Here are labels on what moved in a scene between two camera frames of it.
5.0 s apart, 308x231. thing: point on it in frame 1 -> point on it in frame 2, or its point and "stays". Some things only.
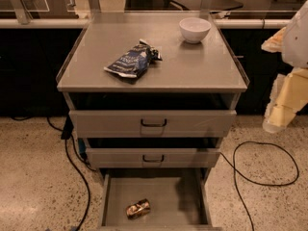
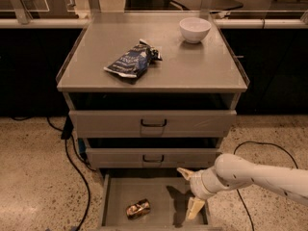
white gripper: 296,42 -> 197,184
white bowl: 193,29 stays
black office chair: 197,0 stays
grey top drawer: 152,123 stays
